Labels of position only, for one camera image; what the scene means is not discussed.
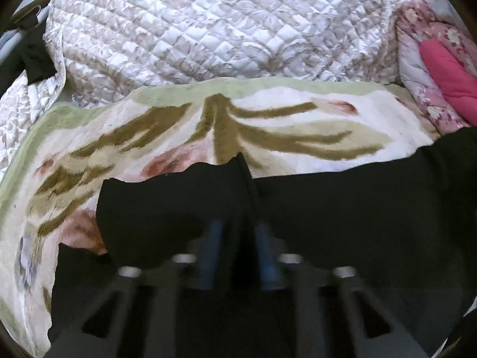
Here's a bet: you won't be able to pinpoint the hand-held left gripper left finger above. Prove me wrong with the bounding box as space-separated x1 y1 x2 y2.
48 219 227 358

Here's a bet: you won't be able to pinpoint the pink floral quilt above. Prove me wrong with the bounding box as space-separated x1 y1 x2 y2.
395 0 477 137

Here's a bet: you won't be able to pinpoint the beige quilted bedspread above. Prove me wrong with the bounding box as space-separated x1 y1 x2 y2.
0 0 436 180

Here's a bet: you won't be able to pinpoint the black cloth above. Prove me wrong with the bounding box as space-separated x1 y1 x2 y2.
17 26 57 83

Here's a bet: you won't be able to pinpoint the black pants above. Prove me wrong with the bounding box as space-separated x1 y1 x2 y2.
47 127 477 358

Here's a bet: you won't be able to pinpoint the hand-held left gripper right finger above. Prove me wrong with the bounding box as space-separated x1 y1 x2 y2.
255 222 430 358

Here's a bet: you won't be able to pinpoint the grey metal rail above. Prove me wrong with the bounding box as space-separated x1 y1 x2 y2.
0 5 49 64

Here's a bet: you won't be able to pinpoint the floral fleece blanket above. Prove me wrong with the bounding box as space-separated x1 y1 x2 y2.
0 76 444 358

